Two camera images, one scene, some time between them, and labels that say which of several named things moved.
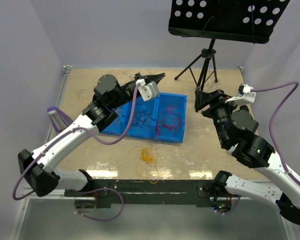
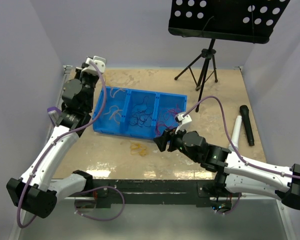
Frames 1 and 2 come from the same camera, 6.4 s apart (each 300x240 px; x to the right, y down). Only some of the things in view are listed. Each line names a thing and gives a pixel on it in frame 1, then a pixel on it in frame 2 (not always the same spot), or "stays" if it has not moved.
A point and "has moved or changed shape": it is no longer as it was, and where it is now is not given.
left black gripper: (148, 78) -> (81, 73)
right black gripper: (203, 98) -> (168, 135)
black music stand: (253, 21) stays
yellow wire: (146, 166) has moved or changed shape
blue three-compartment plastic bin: (161, 118) stays
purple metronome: (59, 120) stays
